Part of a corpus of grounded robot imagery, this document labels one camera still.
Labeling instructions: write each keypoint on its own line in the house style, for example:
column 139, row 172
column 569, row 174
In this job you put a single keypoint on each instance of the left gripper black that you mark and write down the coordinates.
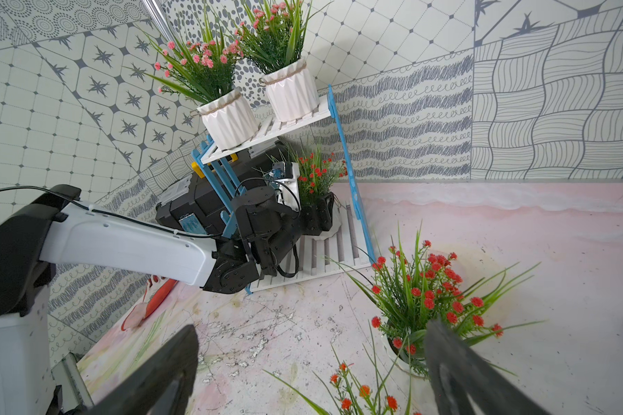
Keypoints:
column 266, row 221

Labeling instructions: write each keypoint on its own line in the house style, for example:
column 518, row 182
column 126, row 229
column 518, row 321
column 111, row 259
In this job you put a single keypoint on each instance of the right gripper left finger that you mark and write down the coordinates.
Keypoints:
column 162, row 385

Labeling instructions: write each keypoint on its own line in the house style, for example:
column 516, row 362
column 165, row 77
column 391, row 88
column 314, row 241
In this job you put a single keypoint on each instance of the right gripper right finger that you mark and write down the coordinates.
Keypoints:
column 463, row 382

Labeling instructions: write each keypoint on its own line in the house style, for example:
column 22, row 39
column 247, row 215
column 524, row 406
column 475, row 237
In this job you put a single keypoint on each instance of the red flower pot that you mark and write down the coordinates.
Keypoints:
column 317, row 172
column 412, row 290

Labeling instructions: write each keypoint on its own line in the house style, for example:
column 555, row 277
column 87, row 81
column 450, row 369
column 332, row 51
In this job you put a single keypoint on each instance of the orange flower pot front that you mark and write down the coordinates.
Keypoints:
column 352, row 396

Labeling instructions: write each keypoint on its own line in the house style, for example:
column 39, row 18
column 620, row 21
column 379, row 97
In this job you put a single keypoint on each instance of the pink flower pot back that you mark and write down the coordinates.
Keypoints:
column 204, row 72

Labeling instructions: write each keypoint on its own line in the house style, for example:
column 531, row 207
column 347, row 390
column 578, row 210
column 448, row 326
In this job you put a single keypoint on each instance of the pink flower pot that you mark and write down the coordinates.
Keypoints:
column 272, row 37
column 204, row 72

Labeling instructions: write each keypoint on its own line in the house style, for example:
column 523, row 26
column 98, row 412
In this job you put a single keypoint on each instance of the pink flower pot front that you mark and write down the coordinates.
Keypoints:
column 272, row 37

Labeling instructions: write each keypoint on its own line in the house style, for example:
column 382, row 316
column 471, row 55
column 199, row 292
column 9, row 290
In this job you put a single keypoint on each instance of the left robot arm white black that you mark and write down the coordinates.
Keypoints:
column 57, row 228

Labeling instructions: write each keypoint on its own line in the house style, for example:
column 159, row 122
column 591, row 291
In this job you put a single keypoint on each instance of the blue white two-tier rack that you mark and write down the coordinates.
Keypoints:
column 347, row 244

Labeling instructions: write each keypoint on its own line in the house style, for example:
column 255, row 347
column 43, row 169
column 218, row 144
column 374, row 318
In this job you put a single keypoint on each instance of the red white glove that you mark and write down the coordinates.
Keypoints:
column 157, row 290

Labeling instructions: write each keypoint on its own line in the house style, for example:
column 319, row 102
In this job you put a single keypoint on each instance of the aluminium mounting rail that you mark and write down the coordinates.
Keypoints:
column 74, row 396

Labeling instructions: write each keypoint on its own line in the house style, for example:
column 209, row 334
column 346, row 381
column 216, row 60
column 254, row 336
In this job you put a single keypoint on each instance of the black toolbox yellow handle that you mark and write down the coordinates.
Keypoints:
column 199, row 200

